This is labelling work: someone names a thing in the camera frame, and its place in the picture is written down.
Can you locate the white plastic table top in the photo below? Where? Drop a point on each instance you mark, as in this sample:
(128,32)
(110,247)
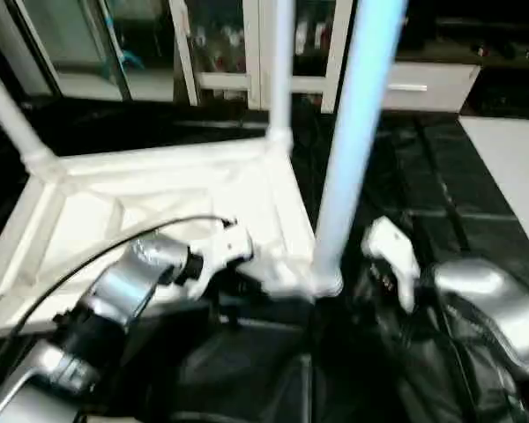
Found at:
(159,185)

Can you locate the white plastic table leg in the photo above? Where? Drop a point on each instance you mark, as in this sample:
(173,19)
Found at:
(357,115)
(13,119)
(280,70)

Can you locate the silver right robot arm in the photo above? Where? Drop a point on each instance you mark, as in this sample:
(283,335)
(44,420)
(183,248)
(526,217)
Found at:
(494,304)

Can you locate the black work mat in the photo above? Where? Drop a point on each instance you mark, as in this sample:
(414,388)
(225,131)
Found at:
(441,176)

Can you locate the white flat panel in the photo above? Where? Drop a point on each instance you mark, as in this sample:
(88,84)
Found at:
(511,167)

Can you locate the white drawer unit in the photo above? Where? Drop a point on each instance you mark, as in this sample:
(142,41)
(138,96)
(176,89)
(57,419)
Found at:
(432,88)

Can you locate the white glass-door cabinet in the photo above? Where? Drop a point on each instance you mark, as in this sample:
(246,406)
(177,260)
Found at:
(229,44)

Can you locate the blue metal stand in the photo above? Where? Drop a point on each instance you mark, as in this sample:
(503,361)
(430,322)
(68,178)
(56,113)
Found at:
(123,44)

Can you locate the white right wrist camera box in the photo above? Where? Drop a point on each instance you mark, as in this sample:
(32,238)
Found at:
(390,251)

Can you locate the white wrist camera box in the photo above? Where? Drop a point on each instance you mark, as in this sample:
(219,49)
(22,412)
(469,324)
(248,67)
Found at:
(390,251)
(225,247)

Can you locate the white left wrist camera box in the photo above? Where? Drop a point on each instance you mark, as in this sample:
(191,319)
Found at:
(225,247)

